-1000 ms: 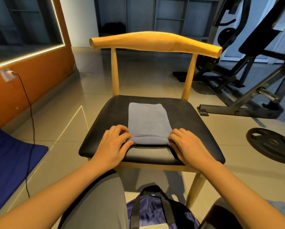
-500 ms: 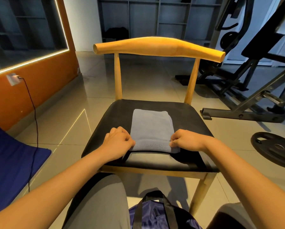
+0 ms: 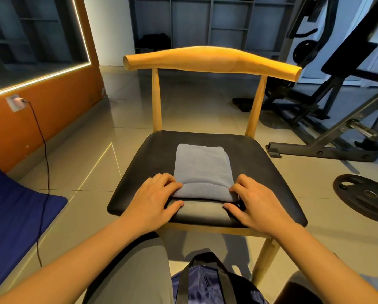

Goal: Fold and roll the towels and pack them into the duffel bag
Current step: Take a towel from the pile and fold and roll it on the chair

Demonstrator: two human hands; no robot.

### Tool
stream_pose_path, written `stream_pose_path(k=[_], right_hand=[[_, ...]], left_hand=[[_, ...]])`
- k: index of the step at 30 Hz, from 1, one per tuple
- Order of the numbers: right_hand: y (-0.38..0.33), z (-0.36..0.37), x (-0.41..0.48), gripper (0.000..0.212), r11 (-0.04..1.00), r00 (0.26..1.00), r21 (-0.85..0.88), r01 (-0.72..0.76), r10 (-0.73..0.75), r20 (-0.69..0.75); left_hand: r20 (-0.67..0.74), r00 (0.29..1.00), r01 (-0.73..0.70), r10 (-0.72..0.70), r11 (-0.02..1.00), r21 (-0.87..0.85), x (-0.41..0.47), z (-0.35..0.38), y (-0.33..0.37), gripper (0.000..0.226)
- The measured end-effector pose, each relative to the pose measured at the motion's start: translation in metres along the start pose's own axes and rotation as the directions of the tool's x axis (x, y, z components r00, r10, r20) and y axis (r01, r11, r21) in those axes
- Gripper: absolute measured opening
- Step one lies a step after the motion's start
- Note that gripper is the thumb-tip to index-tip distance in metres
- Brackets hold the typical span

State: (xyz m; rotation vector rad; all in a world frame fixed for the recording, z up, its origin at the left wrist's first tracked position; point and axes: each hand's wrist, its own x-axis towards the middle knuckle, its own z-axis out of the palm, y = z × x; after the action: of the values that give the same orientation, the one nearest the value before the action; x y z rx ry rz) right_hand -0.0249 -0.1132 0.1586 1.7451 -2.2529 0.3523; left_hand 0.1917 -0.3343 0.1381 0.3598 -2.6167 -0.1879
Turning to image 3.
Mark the person's right hand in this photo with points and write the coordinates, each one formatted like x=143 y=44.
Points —
x=258 y=205

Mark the person's left hand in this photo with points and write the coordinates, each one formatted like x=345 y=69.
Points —
x=151 y=202

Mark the single blue-grey towel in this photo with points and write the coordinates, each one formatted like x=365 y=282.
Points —
x=203 y=167

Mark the navy blue bag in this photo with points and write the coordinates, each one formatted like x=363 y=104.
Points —
x=208 y=288

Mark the person's right forearm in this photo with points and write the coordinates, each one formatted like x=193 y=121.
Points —
x=328 y=269

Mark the person's left forearm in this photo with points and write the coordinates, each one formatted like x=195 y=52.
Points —
x=62 y=269

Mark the person's left leg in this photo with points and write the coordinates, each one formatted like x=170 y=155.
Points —
x=132 y=275

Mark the wooden chair with black seat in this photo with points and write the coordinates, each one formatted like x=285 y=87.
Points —
x=271 y=161

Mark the black and grey gym machine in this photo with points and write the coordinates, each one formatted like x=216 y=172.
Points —
x=328 y=129

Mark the loose black weight plate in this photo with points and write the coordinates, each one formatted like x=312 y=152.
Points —
x=366 y=198

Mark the dark blue mat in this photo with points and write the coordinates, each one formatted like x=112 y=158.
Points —
x=15 y=212

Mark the grey shelf unit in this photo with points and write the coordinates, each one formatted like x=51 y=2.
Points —
x=208 y=15

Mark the white wall socket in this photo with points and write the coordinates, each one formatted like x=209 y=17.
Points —
x=15 y=102

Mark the wall mirror with light strip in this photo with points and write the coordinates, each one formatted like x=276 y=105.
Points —
x=37 y=31

